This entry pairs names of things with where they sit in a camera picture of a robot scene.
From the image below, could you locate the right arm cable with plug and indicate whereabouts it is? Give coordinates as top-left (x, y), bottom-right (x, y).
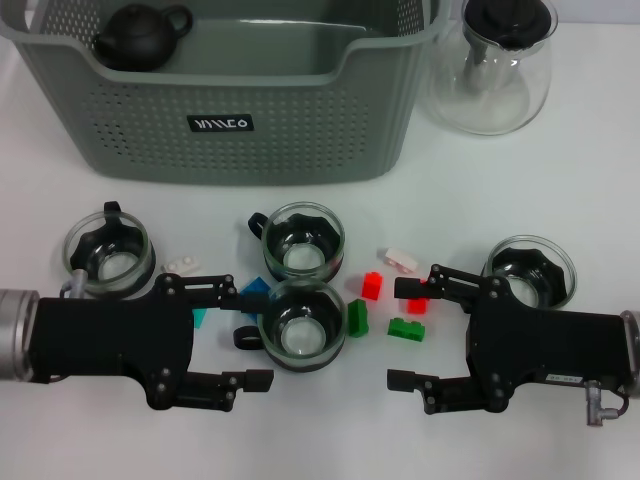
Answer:
top-left (585, 379), bottom-right (627, 427)

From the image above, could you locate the blue flat square tile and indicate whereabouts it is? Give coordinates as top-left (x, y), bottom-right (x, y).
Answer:
top-left (238, 275), bottom-right (271, 301)

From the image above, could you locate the green sloped brick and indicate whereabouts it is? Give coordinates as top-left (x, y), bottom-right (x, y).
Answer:
top-left (347, 298), bottom-right (370, 339)

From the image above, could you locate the arm cable with plug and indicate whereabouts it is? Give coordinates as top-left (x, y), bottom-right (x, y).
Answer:
top-left (59, 268), bottom-right (90, 300)
top-left (585, 379), bottom-right (627, 427)

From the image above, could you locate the glass carafe with black lid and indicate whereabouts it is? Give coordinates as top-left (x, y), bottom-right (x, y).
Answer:
top-left (428, 0), bottom-right (559, 136)

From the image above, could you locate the grey-green perforated storage bin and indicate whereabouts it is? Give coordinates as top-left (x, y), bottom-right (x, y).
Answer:
top-left (0, 0), bottom-right (451, 187)

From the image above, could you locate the white two-stud brick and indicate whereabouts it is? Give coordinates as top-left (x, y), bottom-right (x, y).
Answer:
top-left (383, 247), bottom-right (419, 272)
top-left (160, 254), bottom-right (201, 274)

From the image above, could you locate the black clay teapot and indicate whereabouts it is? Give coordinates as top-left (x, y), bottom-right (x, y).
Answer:
top-left (93, 3), bottom-right (194, 72)

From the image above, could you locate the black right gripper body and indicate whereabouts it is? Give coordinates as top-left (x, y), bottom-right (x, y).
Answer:
top-left (464, 274), bottom-right (626, 414)

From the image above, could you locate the green two-stud brick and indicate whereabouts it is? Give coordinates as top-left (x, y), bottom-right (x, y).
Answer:
top-left (387, 317), bottom-right (426, 344)

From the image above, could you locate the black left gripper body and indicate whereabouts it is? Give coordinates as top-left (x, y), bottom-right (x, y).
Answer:
top-left (29, 273), bottom-right (196, 411)

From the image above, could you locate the left arm cable with plug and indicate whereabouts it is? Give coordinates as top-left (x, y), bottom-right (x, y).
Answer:
top-left (59, 268), bottom-right (90, 300)

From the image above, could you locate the red stepped brick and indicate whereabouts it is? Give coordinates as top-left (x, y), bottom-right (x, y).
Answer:
top-left (407, 278), bottom-right (432, 315)

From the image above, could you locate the small red single brick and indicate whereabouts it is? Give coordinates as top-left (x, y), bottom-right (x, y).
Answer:
top-left (362, 271), bottom-right (384, 300)

